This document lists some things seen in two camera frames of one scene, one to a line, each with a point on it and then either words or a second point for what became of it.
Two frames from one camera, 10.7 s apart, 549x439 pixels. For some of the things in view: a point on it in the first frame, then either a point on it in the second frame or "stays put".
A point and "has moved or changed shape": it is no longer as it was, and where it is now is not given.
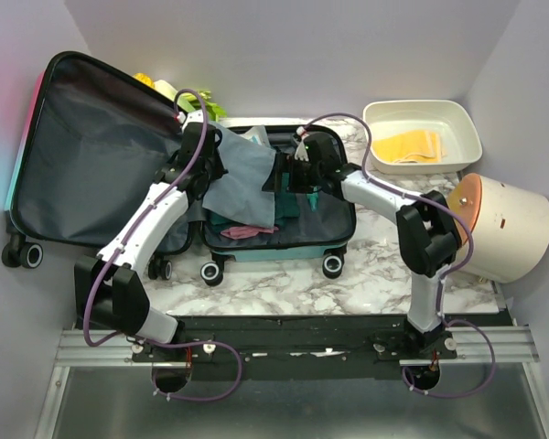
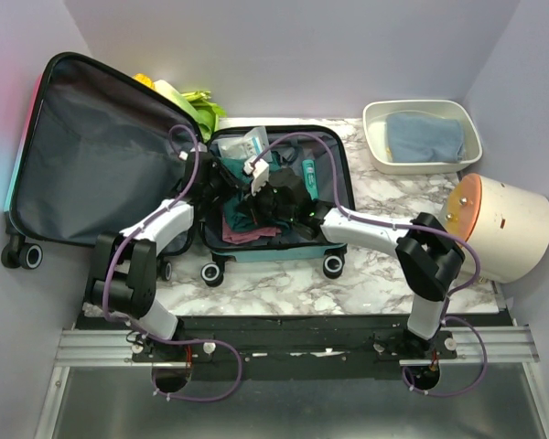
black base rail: x=295 y=347 stays put
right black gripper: x=274 y=180 -> x=252 y=203
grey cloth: x=238 y=192 -> x=415 y=137
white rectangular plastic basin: x=422 y=136 stays put
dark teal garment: x=285 y=207 has moved or changed shape
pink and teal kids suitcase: x=86 y=146 stays put
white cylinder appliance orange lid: x=511 y=229 stays put
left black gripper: x=219 y=169 -> x=231 y=185
